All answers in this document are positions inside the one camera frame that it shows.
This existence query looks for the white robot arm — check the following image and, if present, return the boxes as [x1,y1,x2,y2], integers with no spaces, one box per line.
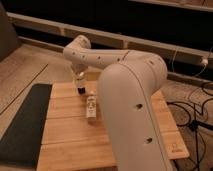
[63,35,173,171]

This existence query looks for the small white bottle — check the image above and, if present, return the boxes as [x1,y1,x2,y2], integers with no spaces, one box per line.
[86,94,97,121]

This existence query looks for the black floor mat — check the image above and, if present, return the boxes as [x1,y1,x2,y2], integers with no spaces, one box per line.
[0,84,52,167]

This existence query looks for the black cables on floor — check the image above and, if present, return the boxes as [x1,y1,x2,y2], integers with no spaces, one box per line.
[166,81,213,171]

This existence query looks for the white wall cable plug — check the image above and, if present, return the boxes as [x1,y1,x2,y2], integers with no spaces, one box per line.
[201,58,209,66]

